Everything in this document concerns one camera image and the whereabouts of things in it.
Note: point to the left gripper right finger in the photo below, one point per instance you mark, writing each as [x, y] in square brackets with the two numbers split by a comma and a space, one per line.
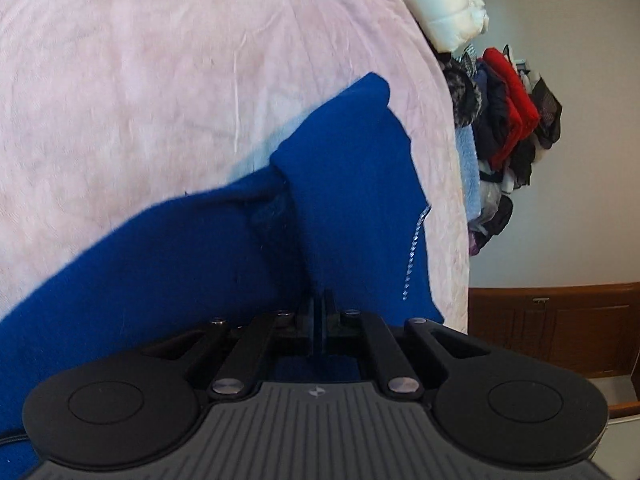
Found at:
[358, 346]

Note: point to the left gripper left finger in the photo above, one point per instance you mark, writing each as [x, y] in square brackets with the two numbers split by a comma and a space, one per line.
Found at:
[279, 347]

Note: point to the blue knit sweater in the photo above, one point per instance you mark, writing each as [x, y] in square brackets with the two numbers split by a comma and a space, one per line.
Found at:
[338, 208]

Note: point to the dark clothes pile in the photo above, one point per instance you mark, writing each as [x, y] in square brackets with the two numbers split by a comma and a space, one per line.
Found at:
[478, 98]

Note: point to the brown wooden door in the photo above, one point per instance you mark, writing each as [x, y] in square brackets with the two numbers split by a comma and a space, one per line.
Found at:
[592, 330]

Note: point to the light blue folded blanket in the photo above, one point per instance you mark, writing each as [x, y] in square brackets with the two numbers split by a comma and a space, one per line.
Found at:
[470, 174]

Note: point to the red garment on pile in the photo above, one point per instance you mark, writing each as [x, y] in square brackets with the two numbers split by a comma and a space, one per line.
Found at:
[522, 116]

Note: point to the pink bed cover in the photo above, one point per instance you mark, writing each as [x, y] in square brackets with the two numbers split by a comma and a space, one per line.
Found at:
[111, 106]

